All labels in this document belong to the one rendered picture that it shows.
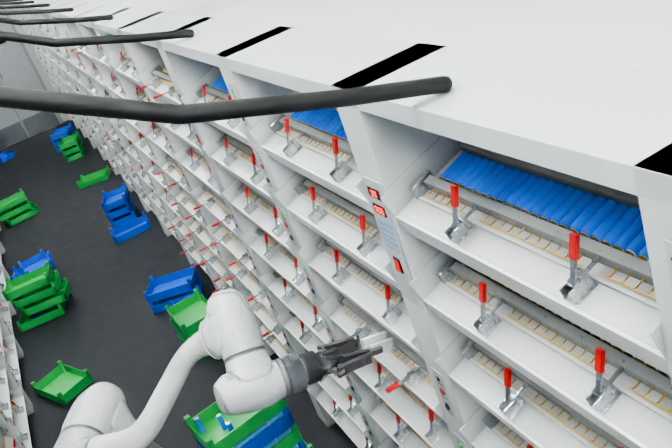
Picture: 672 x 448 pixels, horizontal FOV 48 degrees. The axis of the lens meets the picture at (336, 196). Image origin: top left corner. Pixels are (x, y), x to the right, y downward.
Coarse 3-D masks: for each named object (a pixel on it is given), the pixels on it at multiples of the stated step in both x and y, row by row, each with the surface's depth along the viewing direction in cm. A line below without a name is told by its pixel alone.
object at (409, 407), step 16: (368, 368) 222; (384, 368) 218; (368, 384) 217; (384, 384) 211; (384, 400) 209; (400, 400) 205; (416, 400) 200; (400, 416) 201; (416, 416) 198; (432, 416) 186; (432, 432) 188; (448, 432) 187
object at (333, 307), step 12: (336, 300) 219; (336, 312) 219; (348, 312) 216; (336, 324) 220; (348, 324) 212; (384, 360) 193; (396, 360) 190; (396, 372) 187; (408, 384) 182; (420, 384) 180; (432, 384) 177; (420, 396) 177; (432, 396) 175; (432, 408) 172; (444, 420) 170
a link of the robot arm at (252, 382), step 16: (256, 352) 173; (240, 368) 170; (256, 368) 171; (272, 368) 173; (224, 384) 169; (240, 384) 169; (256, 384) 169; (272, 384) 170; (224, 400) 168; (240, 400) 168; (256, 400) 169; (272, 400) 171
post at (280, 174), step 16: (224, 80) 198; (240, 80) 191; (256, 80) 192; (240, 96) 192; (256, 96) 194; (256, 144) 200; (272, 160) 200; (272, 176) 201; (288, 176) 203; (272, 192) 210; (304, 240) 210; (320, 288) 216; (320, 304) 222; (336, 336) 223; (368, 416) 236; (368, 432) 248; (384, 432) 240
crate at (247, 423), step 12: (216, 408) 269; (264, 408) 256; (276, 408) 259; (192, 420) 264; (204, 420) 267; (216, 420) 267; (228, 420) 265; (240, 420) 262; (252, 420) 254; (264, 420) 257; (192, 432) 262; (216, 432) 261; (228, 432) 259; (240, 432) 253; (204, 444) 253; (216, 444) 248; (228, 444) 251
